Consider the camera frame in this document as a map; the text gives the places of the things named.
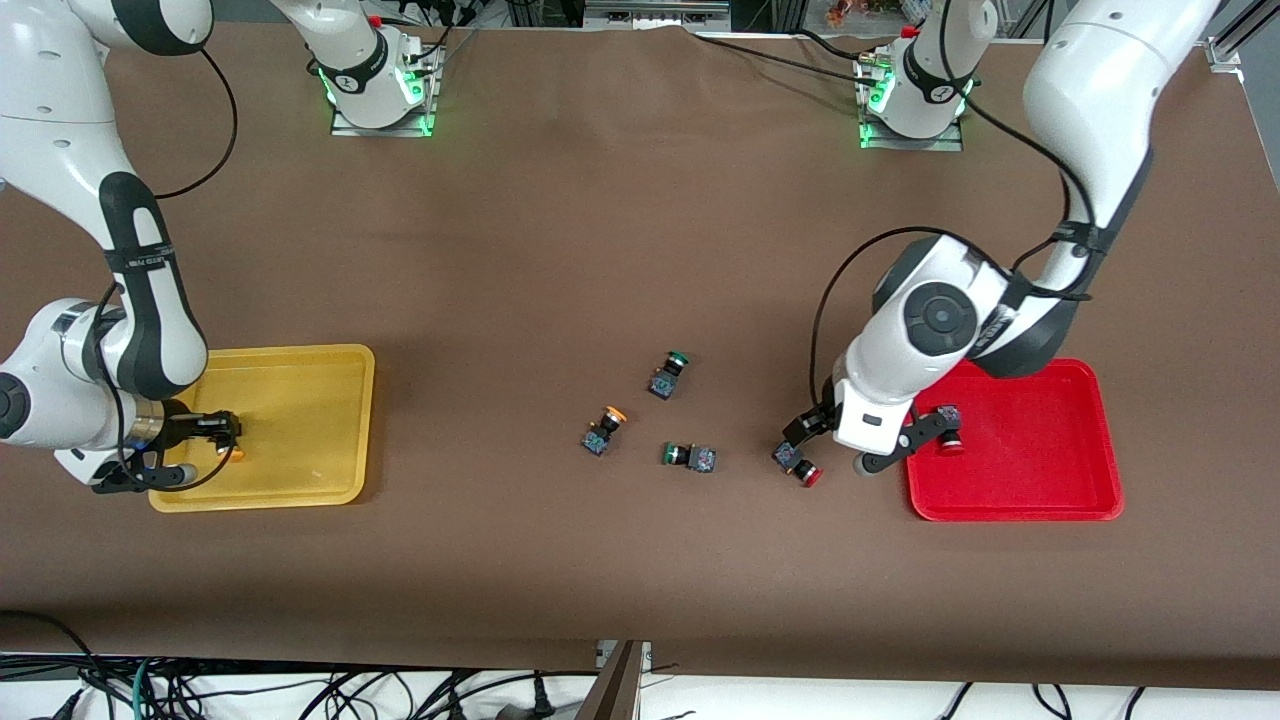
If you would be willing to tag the aluminium frame bracket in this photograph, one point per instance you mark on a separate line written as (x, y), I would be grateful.
(1228, 55)

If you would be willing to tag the yellow plastic tray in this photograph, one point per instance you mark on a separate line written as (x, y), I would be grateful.
(300, 430)

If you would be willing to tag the small metal bracket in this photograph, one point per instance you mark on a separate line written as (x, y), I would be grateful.
(604, 652)

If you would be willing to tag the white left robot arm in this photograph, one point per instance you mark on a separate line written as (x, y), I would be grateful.
(1100, 90)

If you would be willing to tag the grey metal box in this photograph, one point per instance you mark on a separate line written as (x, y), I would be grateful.
(655, 15)

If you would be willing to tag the brown table cover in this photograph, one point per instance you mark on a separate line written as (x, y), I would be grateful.
(640, 560)

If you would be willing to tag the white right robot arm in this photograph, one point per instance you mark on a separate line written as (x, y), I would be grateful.
(60, 90)

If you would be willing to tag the red plastic tray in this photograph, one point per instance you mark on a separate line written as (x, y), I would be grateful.
(1030, 460)

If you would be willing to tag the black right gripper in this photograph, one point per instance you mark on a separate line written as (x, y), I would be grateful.
(183, 428)

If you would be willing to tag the green push button switch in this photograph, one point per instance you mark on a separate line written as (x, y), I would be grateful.
(703, 460)
(662, 382)

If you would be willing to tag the black power plug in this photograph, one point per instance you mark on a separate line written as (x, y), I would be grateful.
(541, 700)

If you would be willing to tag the red push button switch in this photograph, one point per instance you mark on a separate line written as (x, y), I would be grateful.
(800, 468)
(952, 445)

